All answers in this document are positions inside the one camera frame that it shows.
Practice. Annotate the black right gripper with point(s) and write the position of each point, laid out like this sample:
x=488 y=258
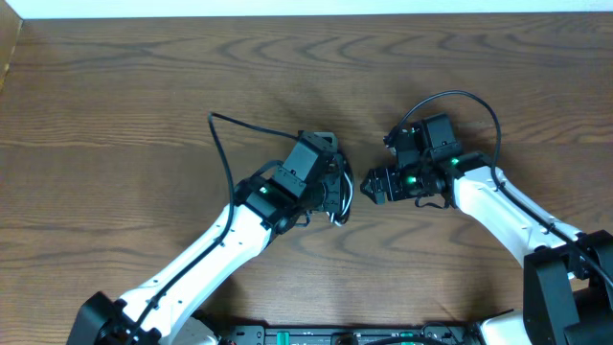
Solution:
x=393 y=193

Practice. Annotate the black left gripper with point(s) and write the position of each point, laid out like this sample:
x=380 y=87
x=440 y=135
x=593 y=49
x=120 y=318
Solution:
x=334 y=203

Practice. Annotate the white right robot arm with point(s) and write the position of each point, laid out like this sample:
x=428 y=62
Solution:
x=565 y=300

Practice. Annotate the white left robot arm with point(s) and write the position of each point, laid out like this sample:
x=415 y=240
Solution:
x=262 y=206

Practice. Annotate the wooden side panel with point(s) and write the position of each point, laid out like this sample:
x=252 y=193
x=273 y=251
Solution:
x=10 y=27

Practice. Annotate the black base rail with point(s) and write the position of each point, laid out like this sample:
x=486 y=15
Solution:
x=262 y=335

